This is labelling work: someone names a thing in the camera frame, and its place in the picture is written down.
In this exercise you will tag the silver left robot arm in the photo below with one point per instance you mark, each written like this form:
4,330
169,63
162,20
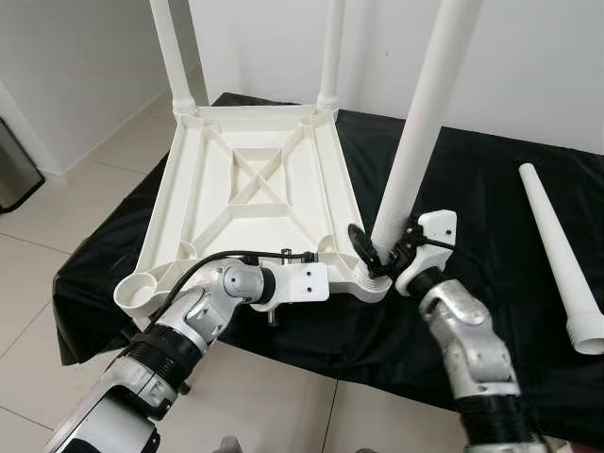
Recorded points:
189,321

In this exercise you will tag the white plastic table top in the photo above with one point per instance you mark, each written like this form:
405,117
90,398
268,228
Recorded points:
255,189

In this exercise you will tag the black table cloth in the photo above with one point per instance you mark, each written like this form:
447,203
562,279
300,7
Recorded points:
491,283

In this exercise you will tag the grey right robot leg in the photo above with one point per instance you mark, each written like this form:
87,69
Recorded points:
366,450

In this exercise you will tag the steel pedal trash bin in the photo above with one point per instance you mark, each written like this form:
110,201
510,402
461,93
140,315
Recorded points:
17,170

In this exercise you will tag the grey left robot leg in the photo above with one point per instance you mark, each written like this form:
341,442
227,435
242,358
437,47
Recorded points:
229,445

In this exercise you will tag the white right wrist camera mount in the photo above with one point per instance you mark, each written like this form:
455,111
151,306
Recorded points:
432,241

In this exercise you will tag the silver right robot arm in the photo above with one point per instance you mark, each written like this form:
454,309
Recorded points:
472,349

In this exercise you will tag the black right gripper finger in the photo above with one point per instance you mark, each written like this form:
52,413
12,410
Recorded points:
366,250

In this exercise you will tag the white plastic table leg tube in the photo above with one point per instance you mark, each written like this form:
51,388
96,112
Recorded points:
331,47
172,47
425,113
562,264

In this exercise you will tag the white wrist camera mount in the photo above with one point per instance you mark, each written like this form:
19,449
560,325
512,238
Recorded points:
432,241
302,281

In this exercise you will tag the grey robot leg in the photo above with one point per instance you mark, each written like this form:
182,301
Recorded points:
229,445
366,450

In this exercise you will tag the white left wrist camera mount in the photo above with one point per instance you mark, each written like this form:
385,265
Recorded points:
302,281

